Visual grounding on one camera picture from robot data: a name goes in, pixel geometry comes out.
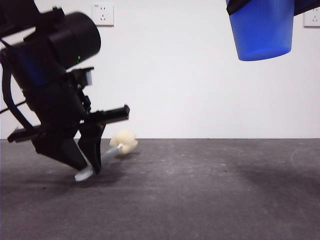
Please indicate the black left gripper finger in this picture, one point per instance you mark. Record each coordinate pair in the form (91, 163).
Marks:
(91, 147)
(62, 155)

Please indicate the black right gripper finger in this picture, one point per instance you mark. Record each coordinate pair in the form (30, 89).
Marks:
(306, 6)
(231, 6)

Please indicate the blue ribbed plastic cup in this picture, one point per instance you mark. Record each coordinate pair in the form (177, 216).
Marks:
(262, 32)

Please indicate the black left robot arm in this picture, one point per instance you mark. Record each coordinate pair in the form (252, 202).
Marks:
(72, 37)

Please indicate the white wall socket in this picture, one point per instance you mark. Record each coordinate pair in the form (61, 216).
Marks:
(106, 15)
(312, 21)

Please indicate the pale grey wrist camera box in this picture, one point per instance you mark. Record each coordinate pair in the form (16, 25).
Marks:
(88, 77)

